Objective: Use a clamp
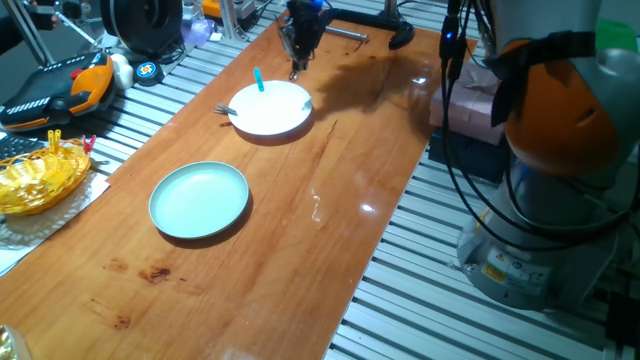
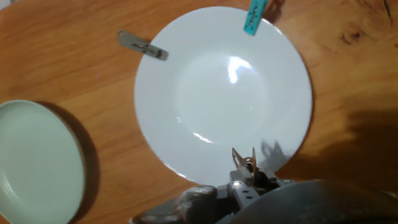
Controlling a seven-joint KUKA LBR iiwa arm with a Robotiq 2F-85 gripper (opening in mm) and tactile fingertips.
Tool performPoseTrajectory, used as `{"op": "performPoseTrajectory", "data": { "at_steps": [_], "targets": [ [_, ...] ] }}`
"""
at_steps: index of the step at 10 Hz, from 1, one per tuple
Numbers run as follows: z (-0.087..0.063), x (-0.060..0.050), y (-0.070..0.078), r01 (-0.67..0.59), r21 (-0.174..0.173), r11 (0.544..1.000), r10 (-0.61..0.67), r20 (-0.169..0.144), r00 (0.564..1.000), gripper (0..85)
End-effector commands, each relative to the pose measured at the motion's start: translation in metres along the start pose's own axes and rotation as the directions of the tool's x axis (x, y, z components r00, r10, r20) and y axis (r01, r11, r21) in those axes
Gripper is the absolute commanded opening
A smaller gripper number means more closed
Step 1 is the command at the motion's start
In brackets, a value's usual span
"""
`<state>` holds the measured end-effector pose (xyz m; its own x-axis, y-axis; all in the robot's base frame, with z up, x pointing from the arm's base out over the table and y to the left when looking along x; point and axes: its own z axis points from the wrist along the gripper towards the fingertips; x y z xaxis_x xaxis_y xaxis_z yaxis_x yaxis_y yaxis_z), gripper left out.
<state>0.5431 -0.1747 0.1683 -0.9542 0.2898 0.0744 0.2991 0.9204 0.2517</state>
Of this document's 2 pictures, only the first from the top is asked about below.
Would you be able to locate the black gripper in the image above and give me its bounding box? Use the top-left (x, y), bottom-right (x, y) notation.
top-left (285, 0), bottom-right (329, 74)

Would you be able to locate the dark sleeved forearm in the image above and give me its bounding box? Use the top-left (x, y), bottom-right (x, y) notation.
top-left (0, 14), bottom-right (29, 55)

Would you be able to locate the black metal C-clamp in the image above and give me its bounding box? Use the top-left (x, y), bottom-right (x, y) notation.
top-left (319, 7), bottom-right (416, 51)

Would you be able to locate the person hand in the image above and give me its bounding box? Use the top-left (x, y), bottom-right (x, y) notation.
top-left (22, 0), bottom-right (60, 31)

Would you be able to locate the white ceramic plate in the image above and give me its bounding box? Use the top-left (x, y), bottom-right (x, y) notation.
top-left (227, 79), bottom-right (314, 137)

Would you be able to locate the aluminium upright profile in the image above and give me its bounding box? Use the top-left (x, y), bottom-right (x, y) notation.
top-left (218, 0), bottom-right (250, 41)

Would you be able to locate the translucent purple cup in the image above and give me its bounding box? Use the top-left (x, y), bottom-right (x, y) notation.
top-left (180, 17), bottom-right (217, 48)

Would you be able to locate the black puck blue orange logo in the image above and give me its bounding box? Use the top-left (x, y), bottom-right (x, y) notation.
top-left (133, 60), bottom-right (165, 87)

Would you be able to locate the black round fan housing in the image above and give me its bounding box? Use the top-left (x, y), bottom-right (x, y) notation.
top-left (99, 0), bottom-right (184, 57)

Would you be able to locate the pink gift box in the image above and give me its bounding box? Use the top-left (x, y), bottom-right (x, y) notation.
top-left (428, 62), bottom-right (506, 147)

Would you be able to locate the pale green plate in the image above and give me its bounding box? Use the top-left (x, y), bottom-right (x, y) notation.
top-left (148, 160), bottom-right (250, 240)

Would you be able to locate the white rounded object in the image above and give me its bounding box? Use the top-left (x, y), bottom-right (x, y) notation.
top-left (110, 53), bottom-right (135, 91)

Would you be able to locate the dark blue box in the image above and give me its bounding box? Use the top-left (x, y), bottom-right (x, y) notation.
top-left (428, 126), bottom-right (511, 184)

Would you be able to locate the wooden board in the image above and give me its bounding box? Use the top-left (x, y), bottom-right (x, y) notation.
top-left (0, 2), bottom-right (479, 360)

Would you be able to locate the black orange teach pendant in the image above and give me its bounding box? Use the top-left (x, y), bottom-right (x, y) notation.
top-left (0, 51), bottom-right (117, 132)

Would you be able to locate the slanted aluminium pole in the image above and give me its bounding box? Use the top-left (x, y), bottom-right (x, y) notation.
top-left (4, 0), bottom-right (55, 67)

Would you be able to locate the black keyboard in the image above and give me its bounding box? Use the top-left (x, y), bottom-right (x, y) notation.
top-left (0, 132), bottom-right (47, 162)

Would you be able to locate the silver foil mat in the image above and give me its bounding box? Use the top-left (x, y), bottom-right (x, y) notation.
top-left (0, 169), bottom-right (111, 277)

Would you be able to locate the green plastic object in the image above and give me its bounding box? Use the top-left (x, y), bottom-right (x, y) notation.
top-left (596, 18), bottom-right (640, 55)

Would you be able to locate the gold shiny object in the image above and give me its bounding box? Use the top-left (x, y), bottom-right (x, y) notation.
top-left (0, 324), bottom-right (34, 360)

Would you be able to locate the black cable blue-lit plug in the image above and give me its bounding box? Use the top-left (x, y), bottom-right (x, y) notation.
top-left (438, 0), bottom-right (640, 251)

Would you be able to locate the black cable plain plug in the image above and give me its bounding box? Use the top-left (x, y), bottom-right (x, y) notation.
top-left (447, 43), bottom-right (640, 241)

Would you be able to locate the yellow wire basket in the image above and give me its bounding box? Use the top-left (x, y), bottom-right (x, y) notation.
top-left (0, 137), bottom-right (92, 217)

